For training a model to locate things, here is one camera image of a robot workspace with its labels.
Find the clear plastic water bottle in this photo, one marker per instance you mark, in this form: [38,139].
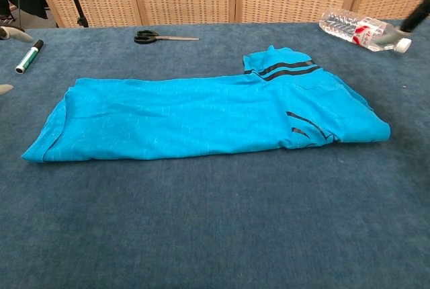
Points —
[349,27]

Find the blue carpet table cover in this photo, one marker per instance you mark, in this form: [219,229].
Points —
[201,218]

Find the green white marker pen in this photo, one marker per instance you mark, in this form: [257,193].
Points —
[30,55]

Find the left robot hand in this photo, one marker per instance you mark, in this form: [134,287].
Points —
[16,35]

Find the blue printed t-shirt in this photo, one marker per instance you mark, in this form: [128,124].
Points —
[168,117]

